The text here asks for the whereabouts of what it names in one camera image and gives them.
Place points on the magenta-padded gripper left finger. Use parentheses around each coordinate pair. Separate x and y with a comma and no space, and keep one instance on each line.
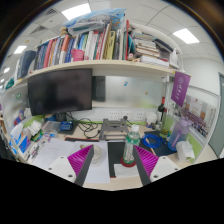
(78,160)

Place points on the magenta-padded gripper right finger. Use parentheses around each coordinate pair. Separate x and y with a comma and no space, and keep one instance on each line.
(150,161)

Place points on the clear green-label drink bottle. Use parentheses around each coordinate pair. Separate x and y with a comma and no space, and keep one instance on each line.
(130,146)

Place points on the dark square pad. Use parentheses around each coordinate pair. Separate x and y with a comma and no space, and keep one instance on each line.
(165,150)

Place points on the large white paper sheet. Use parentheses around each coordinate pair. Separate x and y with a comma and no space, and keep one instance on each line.
(100,173)

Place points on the white tissue sheet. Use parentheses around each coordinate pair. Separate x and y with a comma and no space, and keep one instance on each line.
(125,171)

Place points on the white paper sheet with writing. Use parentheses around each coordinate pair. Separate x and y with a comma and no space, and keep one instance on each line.
(53,150)

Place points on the black desk mat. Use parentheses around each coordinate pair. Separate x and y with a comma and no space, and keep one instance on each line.
(115,153)

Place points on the small blue box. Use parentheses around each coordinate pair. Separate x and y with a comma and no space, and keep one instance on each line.
(66,126)

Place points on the crumpled white tissue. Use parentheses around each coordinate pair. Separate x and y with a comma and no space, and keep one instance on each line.
(185,150)

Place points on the white patterned jar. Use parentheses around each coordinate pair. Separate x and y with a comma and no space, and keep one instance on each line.
(152,119)

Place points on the dark wine bottle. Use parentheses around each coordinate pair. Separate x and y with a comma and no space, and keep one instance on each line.
(161,108)

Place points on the white tissue pack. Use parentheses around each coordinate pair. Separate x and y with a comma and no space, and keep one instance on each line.
(34,127)

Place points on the black computer monitor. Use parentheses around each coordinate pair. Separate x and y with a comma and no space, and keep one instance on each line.
(60,91)

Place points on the purple hanging pennant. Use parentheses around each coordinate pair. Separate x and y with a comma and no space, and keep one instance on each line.
(180,88)

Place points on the white wall socket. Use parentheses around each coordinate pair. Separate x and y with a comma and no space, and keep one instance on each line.
(128,114)
(139,115)
(113,115)

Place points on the group photo wall poster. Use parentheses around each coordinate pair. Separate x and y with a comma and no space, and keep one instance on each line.
(198,115)

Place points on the wall shelf full of books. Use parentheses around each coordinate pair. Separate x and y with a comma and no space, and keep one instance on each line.
(100,46)

